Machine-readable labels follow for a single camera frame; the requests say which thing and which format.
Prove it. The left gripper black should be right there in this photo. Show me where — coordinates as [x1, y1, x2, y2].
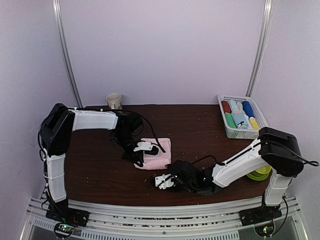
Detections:
[113, 130, 144, 167]

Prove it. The pink towel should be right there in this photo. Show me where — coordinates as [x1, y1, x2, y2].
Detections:
[133, 138, 172, 170]

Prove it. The blue polka dot towel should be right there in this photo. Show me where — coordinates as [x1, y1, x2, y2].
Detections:
[231, 111, 252, 130]

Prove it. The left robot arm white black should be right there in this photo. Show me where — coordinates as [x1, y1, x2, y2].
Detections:
[37, 103, 165, 222]

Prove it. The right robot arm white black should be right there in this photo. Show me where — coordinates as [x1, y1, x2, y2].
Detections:
[153, 127, 304, 221]

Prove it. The beige ceramic mug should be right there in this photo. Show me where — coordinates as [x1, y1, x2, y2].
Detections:
[105, 93, 123, 110]

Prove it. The green plastic plate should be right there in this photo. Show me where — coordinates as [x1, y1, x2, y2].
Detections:
[246, 172, 269, 181]

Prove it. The green rolled towel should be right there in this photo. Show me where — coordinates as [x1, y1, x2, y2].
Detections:
[224, 112, 237, 129]

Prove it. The green plastic bowl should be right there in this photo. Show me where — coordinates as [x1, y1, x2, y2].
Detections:
[252, 165, 272, 177]

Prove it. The white plastic basket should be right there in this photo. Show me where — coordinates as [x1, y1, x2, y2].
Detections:
[217, 94, 269, 140]

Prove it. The light blue rolled towel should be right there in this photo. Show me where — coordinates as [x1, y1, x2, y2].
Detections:
[228, 99, 243, 112]

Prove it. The yellow rolled towel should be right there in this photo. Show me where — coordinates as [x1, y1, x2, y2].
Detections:
[249, 116, 260, 131]

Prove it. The dark blue rolled towel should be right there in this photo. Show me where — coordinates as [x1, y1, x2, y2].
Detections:
[242, 101, 255, 118]

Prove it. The right circuit board with leds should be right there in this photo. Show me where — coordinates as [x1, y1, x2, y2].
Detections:
[254, 223, 275, 238]

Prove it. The circuit board with leds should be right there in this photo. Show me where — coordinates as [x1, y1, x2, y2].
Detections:
[254, 223, 275, 238]
[53, 222, 75, 238]

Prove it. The left circuit board with leds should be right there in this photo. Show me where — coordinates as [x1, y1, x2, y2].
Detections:
[53, 222, 75, 238]

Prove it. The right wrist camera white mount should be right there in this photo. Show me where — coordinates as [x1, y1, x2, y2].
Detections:
[154, 174, 175, 190]

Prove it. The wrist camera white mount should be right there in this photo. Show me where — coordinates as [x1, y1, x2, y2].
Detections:
[133, 141, 153, 152]
[154, 174, 175, 190]

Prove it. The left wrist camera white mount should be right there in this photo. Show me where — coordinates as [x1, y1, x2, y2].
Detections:
[133, 141, 153, 152]

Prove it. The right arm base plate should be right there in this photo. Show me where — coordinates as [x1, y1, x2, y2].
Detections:
[239, 206, 282, 226]

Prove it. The aluminium front rail frame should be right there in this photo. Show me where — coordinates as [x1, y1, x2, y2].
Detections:
[17, 194, 312, 240]

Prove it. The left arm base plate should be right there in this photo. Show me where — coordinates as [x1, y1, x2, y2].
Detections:
[45, 208, 90, 227]

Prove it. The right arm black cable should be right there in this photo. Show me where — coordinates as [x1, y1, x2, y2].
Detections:
[259, 139, 320, 226]

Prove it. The left aluminium frame post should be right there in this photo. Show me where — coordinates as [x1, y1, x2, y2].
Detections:
[52, 0, 83, 108]

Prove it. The aluminium frame post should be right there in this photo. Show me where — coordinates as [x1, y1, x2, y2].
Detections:
[52, 0, 83, 108]
[246, 0, 274, 98]

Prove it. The right aluminium frame post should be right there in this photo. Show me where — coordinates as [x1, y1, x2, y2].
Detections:
[246, 0, 274, 98]

